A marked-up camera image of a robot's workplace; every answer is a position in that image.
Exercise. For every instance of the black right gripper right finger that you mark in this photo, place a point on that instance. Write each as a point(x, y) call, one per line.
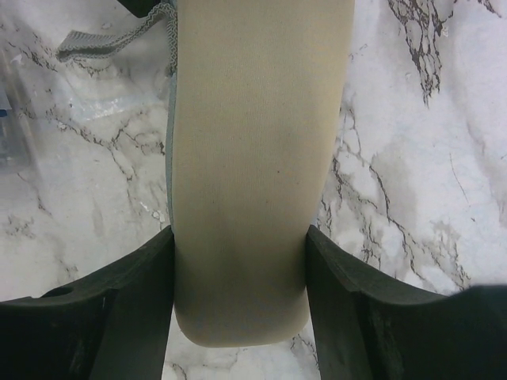
point(368, 325)

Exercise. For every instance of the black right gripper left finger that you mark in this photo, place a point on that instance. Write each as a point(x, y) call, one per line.
point(111, 324)

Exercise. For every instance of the beige umbrella case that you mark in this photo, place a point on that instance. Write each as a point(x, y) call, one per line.
point(255, 99)

